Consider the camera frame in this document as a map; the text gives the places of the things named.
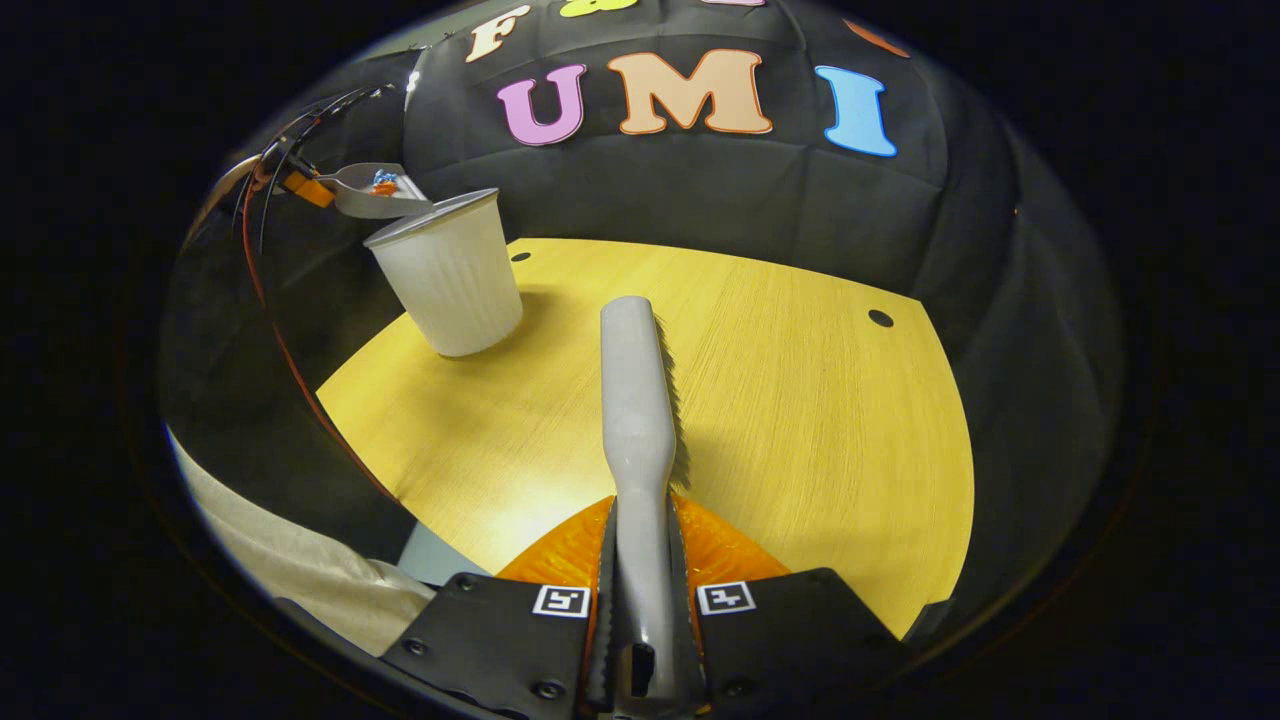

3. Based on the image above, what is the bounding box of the black backdrop cloth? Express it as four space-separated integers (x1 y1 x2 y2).
160 0 1126 621

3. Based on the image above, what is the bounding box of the person's beige garment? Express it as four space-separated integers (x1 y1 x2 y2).
165 430 438 658

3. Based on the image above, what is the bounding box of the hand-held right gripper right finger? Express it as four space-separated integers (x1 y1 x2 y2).
668 493 906 717

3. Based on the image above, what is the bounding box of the grey small broom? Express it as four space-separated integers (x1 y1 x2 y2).
598 295 701 717

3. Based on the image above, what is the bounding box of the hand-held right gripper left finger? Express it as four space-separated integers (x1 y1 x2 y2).
380 495 616 717

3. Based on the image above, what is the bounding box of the grey plastic dustpan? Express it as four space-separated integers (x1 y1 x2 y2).
318 162 436 221

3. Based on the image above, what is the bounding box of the white ribbed garbage bin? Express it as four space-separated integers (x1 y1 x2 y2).
362 188 524 359

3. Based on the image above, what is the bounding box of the red cable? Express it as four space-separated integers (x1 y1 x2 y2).
240 160 403 503

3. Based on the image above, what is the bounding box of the wooden desktop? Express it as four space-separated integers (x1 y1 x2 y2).
315 237 976 641

